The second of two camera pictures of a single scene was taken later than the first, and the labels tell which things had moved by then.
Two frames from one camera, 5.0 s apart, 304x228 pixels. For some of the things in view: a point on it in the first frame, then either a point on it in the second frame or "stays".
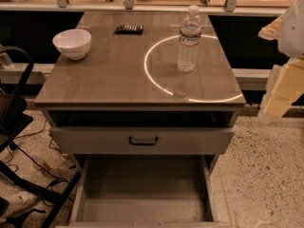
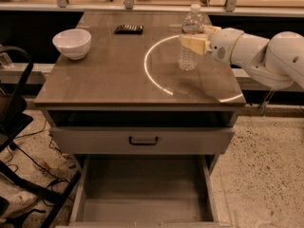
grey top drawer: [141, 141] stays
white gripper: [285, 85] to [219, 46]
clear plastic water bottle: [190, 34] stays
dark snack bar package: [129, 29] stays
